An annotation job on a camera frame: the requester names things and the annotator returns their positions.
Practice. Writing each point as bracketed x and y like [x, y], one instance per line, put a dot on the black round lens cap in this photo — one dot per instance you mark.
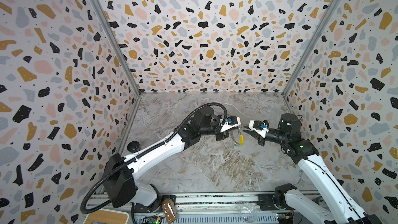
[133, 147]

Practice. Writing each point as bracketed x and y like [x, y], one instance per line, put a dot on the clear glass jar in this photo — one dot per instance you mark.
[248, 212]

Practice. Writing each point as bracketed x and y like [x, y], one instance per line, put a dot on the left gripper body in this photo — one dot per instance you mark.
[222, 136]

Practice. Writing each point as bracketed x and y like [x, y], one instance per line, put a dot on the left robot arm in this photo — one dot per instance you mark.
[122, 187]

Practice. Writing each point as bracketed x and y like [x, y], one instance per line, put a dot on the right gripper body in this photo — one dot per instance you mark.
[261, 137]

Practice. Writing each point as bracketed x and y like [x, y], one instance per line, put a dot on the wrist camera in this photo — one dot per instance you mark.
[260, 127]
[232, 121]

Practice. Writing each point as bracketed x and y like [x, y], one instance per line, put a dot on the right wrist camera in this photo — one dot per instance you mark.
[260, 127]

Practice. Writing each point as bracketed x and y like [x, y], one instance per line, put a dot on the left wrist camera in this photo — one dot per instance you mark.
[232, 121]

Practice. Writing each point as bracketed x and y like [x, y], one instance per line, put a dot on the metal key gauge with yellow handle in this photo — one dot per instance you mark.
[237, 138]

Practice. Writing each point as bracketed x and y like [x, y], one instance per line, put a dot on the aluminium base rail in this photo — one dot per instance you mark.
[221, 208]

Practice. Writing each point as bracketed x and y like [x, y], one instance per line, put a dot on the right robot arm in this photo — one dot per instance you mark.
[342, 208]

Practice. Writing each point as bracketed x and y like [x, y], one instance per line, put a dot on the brown circuit box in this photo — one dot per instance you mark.
[169, 210]

